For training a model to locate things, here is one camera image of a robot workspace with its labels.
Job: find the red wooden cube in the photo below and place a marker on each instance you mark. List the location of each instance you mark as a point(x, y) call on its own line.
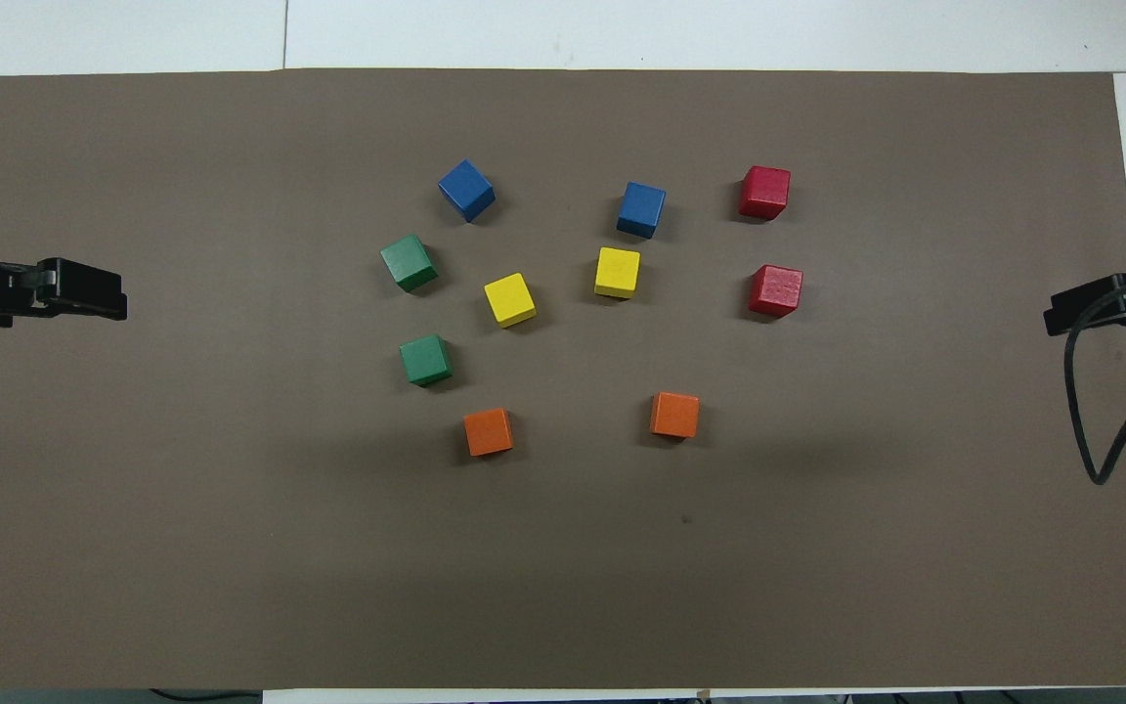
point(775, 290)
point(764, 192)

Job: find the green wooden cube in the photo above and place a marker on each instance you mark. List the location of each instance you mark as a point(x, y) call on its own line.
point(409, 262)
point(425, 360)

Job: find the yellow wooden cube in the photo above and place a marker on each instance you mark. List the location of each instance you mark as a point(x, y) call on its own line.
point(509, 299)
point(617, 272)

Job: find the brown table mat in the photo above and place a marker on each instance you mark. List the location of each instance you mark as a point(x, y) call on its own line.
point(563, 548)

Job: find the orange wooden cube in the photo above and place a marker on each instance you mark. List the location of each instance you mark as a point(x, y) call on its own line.
point(674, 415)
point(488, 431)

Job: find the blue wooden cube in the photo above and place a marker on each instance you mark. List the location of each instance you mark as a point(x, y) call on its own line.
point(466, 190)
point(641, 209)

